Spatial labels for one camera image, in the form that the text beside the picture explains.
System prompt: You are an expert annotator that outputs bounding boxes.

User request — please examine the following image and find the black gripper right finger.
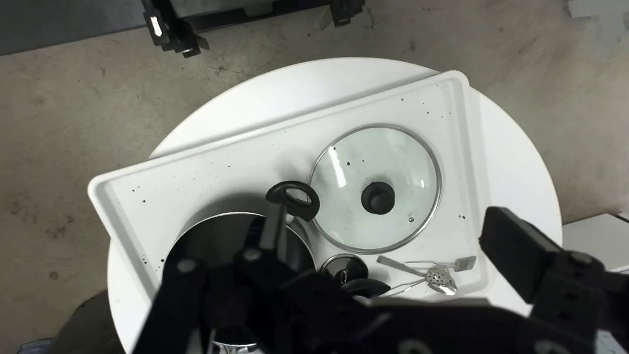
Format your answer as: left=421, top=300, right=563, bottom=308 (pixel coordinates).
left=480, top=204, right=629, bottom=338

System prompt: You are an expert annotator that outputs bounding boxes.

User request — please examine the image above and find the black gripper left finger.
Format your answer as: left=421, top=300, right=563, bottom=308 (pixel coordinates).
left=134, top=214, right=319, bottom=354

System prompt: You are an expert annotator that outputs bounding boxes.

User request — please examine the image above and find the round glass pot lid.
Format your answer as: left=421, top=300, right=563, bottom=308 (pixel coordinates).
left=307, top=123, right=443, bottom=255

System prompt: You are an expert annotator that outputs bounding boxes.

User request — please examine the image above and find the metal spoon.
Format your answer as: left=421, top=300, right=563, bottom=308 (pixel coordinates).
left=386, top=263, right=463, bottom=298

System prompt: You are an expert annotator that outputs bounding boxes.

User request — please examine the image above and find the white plastic tray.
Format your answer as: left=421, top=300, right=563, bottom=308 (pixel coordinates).
left=87, top=68, right=492, bottom=310

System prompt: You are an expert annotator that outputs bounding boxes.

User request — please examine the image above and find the black table base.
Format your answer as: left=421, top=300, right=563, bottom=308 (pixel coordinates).
left=52, top=287, right=134, bottom=354

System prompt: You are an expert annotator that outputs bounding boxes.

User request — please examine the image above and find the flat-handled metal utensil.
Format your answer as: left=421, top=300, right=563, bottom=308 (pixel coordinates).
left=376, top=253, right=478, bottom=277

